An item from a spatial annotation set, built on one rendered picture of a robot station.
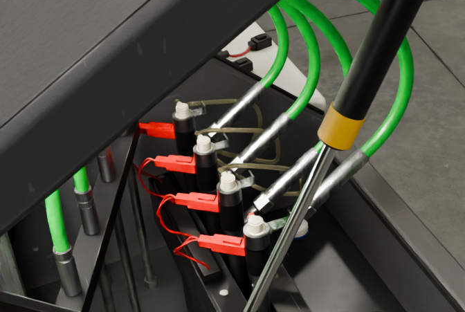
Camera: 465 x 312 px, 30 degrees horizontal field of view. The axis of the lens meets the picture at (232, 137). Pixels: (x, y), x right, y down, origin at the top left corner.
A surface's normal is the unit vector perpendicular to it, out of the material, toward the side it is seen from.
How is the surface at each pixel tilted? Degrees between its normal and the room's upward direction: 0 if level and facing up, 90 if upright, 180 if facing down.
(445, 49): 0
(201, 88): 90
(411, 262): 90
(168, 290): 0
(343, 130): 81
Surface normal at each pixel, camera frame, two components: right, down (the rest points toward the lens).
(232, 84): 0.37, 0.53
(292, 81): -0.07, -0.80
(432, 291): -0.93, 0.28
